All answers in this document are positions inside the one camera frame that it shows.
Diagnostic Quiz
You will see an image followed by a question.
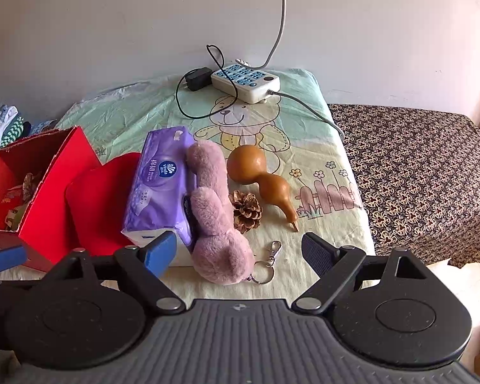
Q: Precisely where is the grey power strip cord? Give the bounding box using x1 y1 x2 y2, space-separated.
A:
270 90 345 140

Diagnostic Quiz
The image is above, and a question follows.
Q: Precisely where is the red cardboard box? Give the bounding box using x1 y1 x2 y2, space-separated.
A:
0 126 102 273

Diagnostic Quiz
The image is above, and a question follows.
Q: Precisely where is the brown dried gourd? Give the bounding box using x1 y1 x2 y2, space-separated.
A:
227 145 300 233

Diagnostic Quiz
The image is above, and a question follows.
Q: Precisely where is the brown patterned cloth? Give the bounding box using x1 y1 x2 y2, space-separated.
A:
328 104 480 268

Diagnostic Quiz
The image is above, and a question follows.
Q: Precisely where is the white power strip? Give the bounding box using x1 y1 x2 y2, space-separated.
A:
211 63 281 104

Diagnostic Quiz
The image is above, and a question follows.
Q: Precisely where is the brown pine cone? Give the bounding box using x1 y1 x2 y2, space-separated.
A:
229 191 262 235
22 172 44 201

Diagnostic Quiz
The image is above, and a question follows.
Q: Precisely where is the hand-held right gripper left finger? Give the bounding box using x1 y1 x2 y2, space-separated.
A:
44 230 187 316

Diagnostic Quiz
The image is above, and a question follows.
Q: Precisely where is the black power adapter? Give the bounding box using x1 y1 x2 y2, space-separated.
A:
185 67 212 92
175 44 238 120

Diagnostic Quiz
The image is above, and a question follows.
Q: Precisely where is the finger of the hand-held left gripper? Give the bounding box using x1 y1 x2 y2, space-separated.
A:
0 245 28 289

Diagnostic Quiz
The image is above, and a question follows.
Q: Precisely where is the white cable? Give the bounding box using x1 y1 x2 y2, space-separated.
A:
235 0 287 68

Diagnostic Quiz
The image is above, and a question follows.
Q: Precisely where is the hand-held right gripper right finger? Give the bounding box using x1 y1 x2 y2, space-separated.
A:
291 231 438 316

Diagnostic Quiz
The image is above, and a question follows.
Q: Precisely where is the purple tissue pack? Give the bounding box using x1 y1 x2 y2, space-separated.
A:
121 127 198 268

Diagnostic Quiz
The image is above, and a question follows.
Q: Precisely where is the pile of folded clothes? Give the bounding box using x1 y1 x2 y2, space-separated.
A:
0 94 59 156

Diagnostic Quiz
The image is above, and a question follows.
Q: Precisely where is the pink plush bunny keychain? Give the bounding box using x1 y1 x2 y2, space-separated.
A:
183 141 283 286

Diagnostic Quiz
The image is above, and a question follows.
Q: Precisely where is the red plush heart pillow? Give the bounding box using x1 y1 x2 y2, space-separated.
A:
65 153 145 257

